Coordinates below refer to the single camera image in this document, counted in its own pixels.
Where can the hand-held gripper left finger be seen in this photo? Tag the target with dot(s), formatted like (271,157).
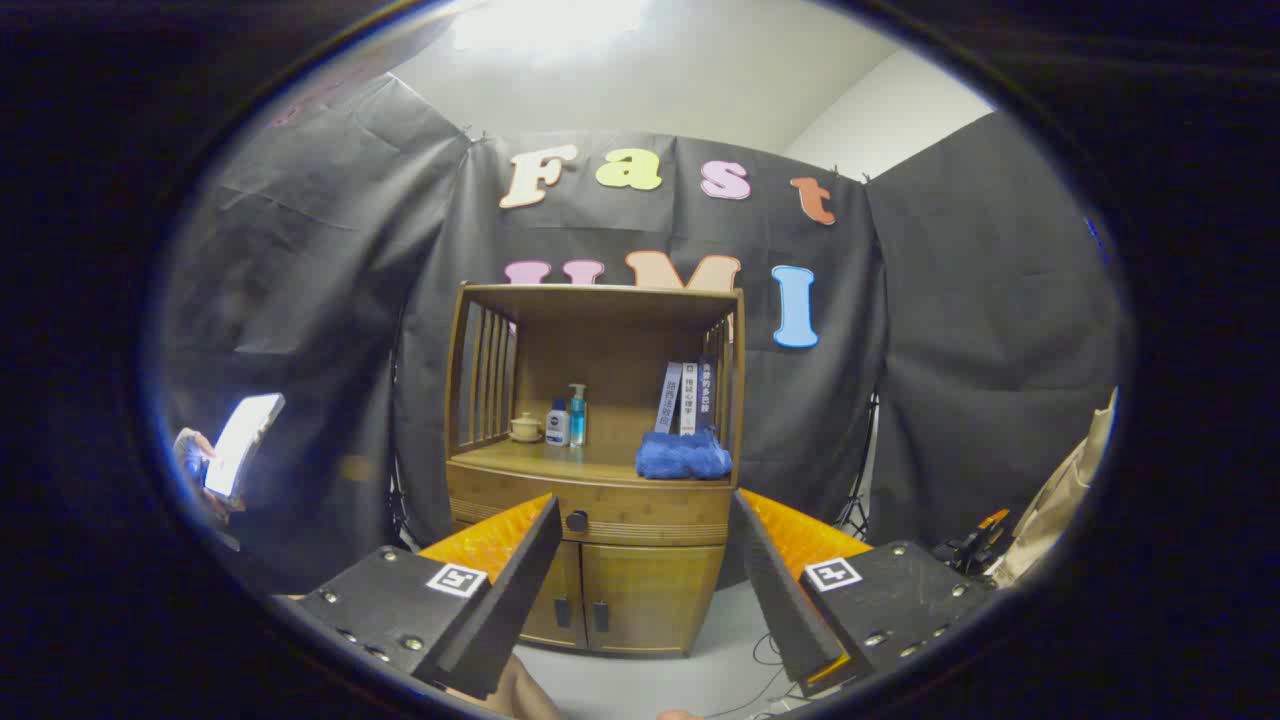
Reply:
(505,600)

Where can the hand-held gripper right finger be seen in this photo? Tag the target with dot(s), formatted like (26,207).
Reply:
(775,590)

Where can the wooden cabinet door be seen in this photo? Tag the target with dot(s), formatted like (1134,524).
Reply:
(650,595)
(560,600)

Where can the wooden countertop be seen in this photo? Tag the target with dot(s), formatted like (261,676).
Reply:
(600,465)

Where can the wooden cabinet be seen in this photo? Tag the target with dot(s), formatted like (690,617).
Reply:
(620,350)

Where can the person's leg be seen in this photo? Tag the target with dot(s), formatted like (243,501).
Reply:
(525,692)

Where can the black light stand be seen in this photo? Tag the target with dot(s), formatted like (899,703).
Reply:
(858,500)

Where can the blue towel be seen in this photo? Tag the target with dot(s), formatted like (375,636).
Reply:
(685,457)

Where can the cream lidded teacup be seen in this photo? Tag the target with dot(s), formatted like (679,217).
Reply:
(525,429)

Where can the white bottle with blue cap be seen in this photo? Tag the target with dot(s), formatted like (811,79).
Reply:
(557,428)

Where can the blue pump bottle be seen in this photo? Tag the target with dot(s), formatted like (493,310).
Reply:
(578,420)

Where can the black and orange clamp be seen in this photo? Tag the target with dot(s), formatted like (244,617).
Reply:
(972,548)

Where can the white book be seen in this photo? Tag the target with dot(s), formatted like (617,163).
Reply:
(688,405)

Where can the dark blue book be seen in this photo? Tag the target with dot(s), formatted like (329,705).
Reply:
(706,395)

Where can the grey book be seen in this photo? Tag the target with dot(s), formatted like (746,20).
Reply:
(668,400)

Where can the beige cloth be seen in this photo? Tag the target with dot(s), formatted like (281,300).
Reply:
(1060,500)

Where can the white phone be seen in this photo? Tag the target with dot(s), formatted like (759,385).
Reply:
(243,443)

